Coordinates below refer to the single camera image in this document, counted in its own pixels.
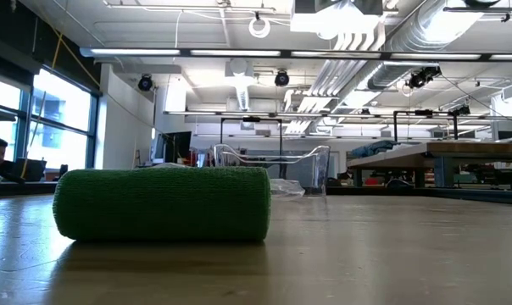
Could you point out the black laptop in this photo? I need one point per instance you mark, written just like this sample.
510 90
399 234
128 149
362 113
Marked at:
31 169

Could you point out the silver ventilation duct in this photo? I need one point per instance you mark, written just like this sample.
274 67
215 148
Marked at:
413 29

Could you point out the wooden workbench with metal legs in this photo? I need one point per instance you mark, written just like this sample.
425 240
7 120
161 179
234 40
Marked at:
472 148

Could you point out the blue cloth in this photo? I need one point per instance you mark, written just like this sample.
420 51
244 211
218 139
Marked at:
372 148

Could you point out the clear acrylic tray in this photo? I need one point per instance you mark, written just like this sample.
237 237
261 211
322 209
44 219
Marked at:
319 169

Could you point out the dark office desk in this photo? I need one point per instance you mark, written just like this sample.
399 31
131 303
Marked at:
27 188

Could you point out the black ceiling spotlight cluster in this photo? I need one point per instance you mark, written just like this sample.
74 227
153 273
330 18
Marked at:
421 77

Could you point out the black computer monitor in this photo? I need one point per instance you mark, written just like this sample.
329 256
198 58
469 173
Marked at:
177 146

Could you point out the long ceiling light strip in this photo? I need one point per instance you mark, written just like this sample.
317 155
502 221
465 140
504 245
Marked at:
235 53

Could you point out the blue framed window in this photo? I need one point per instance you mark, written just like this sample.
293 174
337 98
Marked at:
61 101

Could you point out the green elastic bandage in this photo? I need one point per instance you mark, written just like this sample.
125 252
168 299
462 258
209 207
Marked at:
163 203

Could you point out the white ceiling air unit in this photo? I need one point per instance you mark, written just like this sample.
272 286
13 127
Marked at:
324 17

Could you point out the black tubular stand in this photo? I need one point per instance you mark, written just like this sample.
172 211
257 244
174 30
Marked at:
423 112

